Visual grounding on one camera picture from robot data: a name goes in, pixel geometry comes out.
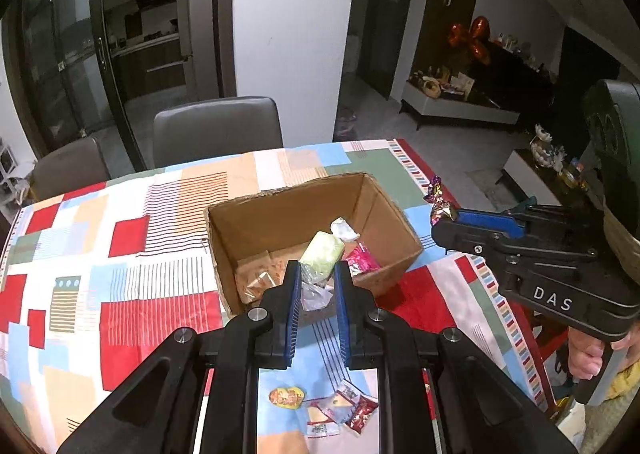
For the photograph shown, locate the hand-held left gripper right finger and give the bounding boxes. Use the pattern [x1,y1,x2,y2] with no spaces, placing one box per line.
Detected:
[334,261,576,454]

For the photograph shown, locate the small dark red packet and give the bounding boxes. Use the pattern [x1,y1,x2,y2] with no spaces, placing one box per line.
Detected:
[345,394,379,435]

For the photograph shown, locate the white shoe rack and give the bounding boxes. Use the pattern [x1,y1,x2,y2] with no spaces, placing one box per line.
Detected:
[0,136,36,225]

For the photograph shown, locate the sliding glass door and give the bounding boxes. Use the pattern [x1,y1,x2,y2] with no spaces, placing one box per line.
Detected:
[10,0,236,170]

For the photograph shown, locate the dark grey dining chair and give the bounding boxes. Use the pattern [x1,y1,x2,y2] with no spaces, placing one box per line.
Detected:
[152,96,284,169]

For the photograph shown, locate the white flower ornament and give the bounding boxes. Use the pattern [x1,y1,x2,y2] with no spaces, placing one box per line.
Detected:
[530,124,568,170]

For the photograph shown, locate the person's right hand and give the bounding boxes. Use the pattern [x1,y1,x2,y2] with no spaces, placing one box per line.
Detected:
[567,326,640,380]

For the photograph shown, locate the dark sideboard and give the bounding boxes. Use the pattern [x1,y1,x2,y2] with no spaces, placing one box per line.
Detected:
[480,41,621,135]

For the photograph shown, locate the gold snack bag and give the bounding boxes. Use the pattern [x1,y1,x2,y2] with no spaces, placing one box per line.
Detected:
[235,254,288,305]

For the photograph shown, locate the pink snack bag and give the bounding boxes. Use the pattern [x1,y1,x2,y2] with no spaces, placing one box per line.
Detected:
[342,243,383,277]

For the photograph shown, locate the red cloth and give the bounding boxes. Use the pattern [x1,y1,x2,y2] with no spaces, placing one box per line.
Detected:
[530,314,571,360]

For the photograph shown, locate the colourful foil candy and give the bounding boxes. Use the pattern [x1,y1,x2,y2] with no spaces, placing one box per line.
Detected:
[424,175,456,227]

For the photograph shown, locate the colourful patchwork tablecloth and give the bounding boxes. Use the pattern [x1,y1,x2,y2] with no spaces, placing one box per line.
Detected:
[0,138,556,454]

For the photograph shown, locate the pale green snack packet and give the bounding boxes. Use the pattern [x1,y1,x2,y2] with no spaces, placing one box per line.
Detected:
[298,217,361,312]

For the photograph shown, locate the yellow heart candy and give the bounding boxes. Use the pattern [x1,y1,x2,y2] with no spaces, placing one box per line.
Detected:
[268,385,307,409]

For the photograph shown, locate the red foil balloons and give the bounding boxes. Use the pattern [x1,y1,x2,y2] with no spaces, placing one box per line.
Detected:
[446,15,493,66]

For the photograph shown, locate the white side stand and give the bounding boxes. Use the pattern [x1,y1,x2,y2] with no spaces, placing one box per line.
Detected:
[502,149,566,207]

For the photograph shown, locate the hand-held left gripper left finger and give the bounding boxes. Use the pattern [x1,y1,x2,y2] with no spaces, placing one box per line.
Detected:
[57,260,303,454]

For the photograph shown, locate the small white packet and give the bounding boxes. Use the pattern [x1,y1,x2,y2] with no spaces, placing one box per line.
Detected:
[334,379,363,405]

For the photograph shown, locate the small cream packet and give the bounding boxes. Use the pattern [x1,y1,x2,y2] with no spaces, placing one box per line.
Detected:
[305,401,341,437]

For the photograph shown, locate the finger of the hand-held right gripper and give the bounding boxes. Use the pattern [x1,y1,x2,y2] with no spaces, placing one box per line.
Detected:
[452,206,531,240]
[431,219,511,256]

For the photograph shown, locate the brown cardboard box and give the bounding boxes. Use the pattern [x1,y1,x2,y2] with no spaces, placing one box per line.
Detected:
[202,172,423,317]

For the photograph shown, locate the white low table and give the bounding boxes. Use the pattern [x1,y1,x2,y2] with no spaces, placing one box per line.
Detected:
[400,79,521,130]

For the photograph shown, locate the dark interior door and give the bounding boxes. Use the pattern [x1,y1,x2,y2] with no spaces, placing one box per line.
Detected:
[357,0,421,100]

